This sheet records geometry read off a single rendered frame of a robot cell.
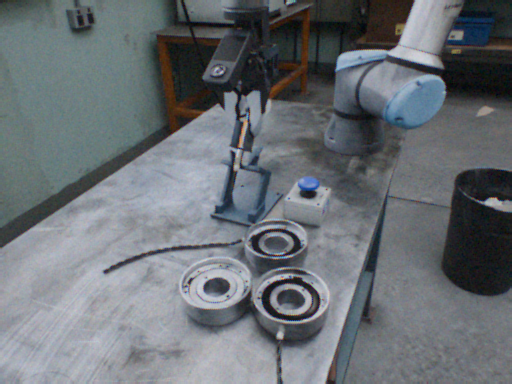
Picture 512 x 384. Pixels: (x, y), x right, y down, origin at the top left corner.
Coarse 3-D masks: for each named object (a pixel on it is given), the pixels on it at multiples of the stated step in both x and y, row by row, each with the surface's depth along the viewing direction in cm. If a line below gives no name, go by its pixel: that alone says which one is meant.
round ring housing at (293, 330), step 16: (272, 272) 60; (288, 272) 61; (304, 272) 60; (256, 288) 57; (288, 288) 58; (320, 288) 58; (256, 304) 54; (272, 304) 56; (304, 304) 56; (320, 304) 56; (272, 320) 52; (304, 320) 52; (320, 320) 53; (288, 336) 53; (304, 336) 54
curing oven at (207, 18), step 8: (176, 0) 269; (184, 0) 267; (192, 0) 265; (200, 0) 263; (208, 0) 260; (216, 0) 258; (272, 0) 269; (280, 0) 281; (192, 8) 267; (200, 8) 265; (208, 8) 263; (216, 8) 261; (272, 8) 271; (280, 8) 292; (184, 16) 273; (192, 16) 270; (200, 16) 268; (208, 16) 266; (216, 16) 263
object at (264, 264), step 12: (252, 228) 69; (264, 228) 71; (288, 228) 70; (300, 228) 69; (264, 240) 68; (276, 240) 69; (288, 240) 68; (252, 252) 64; (276, 252) 65; (300, 252) 63; (252, 264) 67; (264, 264) 63; (276, 264) 63; (288, 264) 63; (300, 264) 66
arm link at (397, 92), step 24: (432, 0) 76; (456, 0) 76; (408, 24) 81; (432, 24) 77; (408, 48) 80; (432, 48) 79; (384, 72) 83; (408, 72) 80; (432, 72) 80; (360, 96) 90; (384, 96) 83; (408, 96) 79; (432, 96) 81; (384, 120) 88; (408, 120) 83
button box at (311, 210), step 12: (300, 192) 77; (312, 192) 77; (324, 192) 77; (288, 204) 76; (300, 204) 74; (312, 204) 74; (324, 204) 75; (288, 216) 77; (300, 216) 76; (312, 216) 75; (324, 216) 77
